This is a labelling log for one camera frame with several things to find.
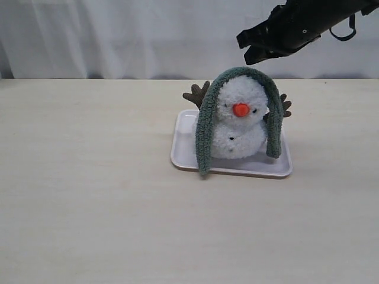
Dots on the grey-green knitted scarf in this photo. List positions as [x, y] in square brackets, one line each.
[207, 130]

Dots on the white rectangular tray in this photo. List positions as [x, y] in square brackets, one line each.
[259, 165]

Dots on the white plush snowman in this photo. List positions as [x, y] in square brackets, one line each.
[240, 130]

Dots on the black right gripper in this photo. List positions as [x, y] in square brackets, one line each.
[293, 26]

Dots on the white background curtain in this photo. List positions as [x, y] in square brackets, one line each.
[124, 39]

